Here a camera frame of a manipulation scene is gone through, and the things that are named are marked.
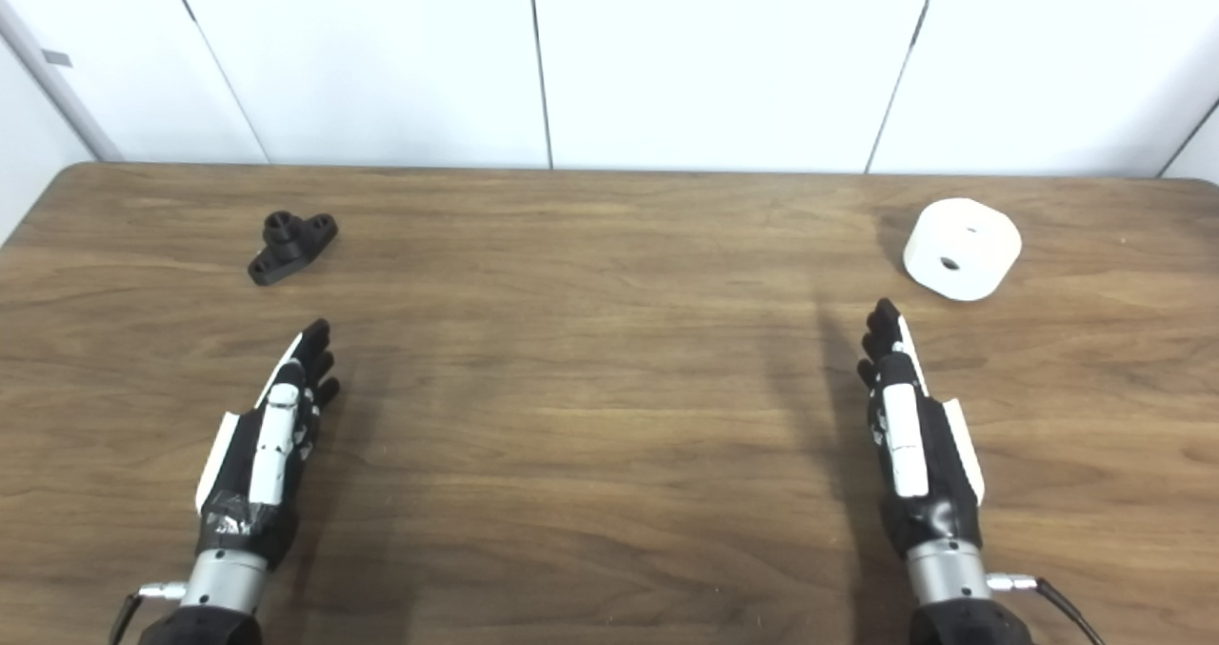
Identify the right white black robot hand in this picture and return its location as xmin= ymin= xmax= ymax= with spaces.
xmin=855 ymin=298 xmax=987 ymax=560

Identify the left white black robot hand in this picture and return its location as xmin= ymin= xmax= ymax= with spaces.
xmin=194 ymin=318 xmax=341 ymax=571

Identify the black flanged holder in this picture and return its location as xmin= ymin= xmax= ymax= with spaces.
xmin=248 ymin=211 xmax=340 ymax=287

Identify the round white piece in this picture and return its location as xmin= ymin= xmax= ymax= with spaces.
xmin=902 ymin=198 xmax=1023 ymax=302

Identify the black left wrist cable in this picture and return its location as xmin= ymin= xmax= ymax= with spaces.
xmin=108 ymin=581 xmax=188 ymax=645

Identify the gray wall corner post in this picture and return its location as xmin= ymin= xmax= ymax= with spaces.
xmin=0 ymin=0 xmax=126 ymax=163

